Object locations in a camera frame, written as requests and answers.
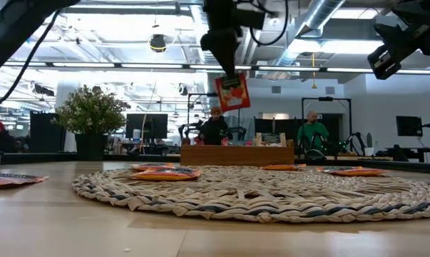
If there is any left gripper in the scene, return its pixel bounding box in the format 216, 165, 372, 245
200, 0, 244, 78

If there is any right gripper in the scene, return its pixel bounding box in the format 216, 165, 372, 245
367, 10, 430, 80

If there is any beige tea packet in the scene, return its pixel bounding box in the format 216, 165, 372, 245
254, 132, 287, 148

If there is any orange tea packet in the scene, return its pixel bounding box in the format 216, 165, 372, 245
0, 173, 49, 189
316, 166, 386, 177
131, 162, 177, 171
261, 163, 307, 171
130, 167, 202, 182

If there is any black hanging dome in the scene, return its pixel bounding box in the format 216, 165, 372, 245
149, 34, 168, 54

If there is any black computer monitor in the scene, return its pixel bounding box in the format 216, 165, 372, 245
125, 113, 169, 140
395, 115, 424, 137

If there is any yellow hanging pendant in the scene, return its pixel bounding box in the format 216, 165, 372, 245
310, 52, 318, 90

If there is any green cactus white pot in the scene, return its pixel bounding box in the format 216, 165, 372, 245
364, 132, 375, 157

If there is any black desk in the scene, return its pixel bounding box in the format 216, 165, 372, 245
384, 145, 430, 163

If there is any wooden three-compartment tray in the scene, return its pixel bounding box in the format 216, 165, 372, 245
180, 139, 295, 167

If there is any black arched clamp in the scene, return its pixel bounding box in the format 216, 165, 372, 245
304, 148, 327, 161

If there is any green potted plant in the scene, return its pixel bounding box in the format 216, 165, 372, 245
51, 85, 130, 161

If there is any round woven placemat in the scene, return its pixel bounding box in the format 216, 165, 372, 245
71, 165, 430, 224

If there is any black upright panel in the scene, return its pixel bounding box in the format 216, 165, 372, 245
29, 111, 66, 153

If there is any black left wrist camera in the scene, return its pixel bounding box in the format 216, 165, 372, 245
235, 2, 268, 30

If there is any black gantry frame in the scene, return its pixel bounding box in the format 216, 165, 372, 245
187, 93, 242, 143
301, 96, 353, 154

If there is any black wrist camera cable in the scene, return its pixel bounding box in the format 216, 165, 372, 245
249, 0, 290, 46

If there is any silver ventilation duct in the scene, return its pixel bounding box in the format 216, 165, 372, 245
271, 0, 347, 69

